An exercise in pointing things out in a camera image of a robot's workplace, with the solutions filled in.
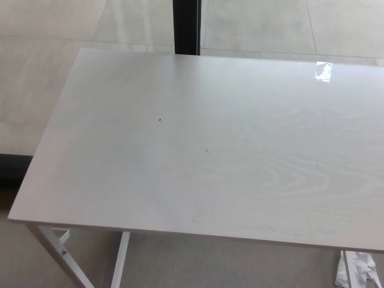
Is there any clear tape piece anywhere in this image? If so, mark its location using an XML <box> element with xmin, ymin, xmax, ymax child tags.
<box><xmin>314</xmin><ymin>61</ymin><xmax>332</xmax><ymax>82</ymax></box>

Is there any crumpled white paper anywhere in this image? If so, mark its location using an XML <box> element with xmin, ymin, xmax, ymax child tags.
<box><xmin>334</xmin><ymin>251</ymin><xmax>377</xmax><ymax>288</ymax></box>

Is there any black vertical post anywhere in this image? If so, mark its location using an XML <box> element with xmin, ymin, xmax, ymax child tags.
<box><xmin>172</xmin><ymin>0</ymin><xmax>202</xmax><ymax>56</ymax></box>

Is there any white metal table frame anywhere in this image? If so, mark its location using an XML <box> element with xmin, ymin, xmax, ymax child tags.
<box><xmin>25</xmin><ymin>223</ymin><xmax>352</xmax><ymax>288</ymax></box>

